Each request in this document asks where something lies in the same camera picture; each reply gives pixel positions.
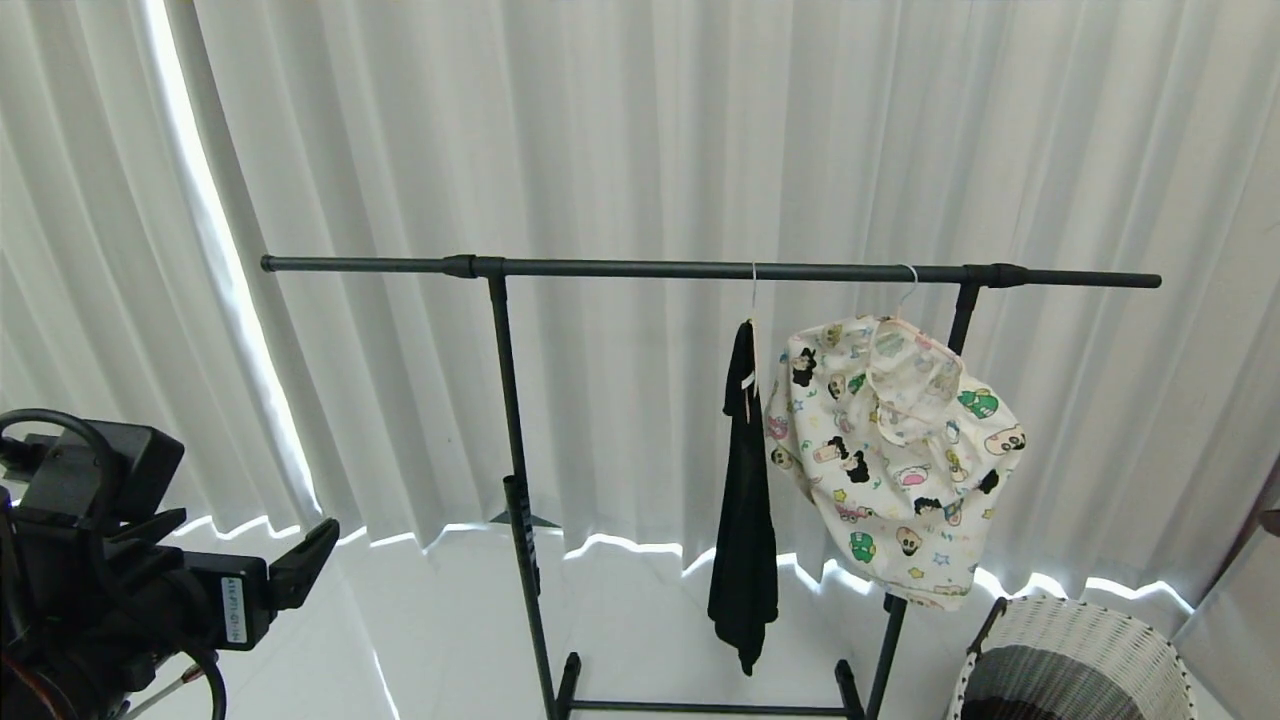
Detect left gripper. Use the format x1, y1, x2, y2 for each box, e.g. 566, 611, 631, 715
60, 508, 341, 653

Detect black garment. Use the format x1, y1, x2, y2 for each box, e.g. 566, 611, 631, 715
707, 320, 780, 677

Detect pink clothes hanger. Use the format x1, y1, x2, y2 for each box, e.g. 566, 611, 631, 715
742, 262, 761, 423
868, 264, 966, 421

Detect cream printed garment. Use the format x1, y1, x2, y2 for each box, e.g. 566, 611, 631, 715
764, 315, 1028, 612

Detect black clothes rack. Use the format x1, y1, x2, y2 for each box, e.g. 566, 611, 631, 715
260, 253, 1163, 720

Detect white laundry basket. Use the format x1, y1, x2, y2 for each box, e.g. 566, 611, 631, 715
945, 595, 1199, 720

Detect white curtain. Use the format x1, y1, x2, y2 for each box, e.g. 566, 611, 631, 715
0, 0, 1280, 611

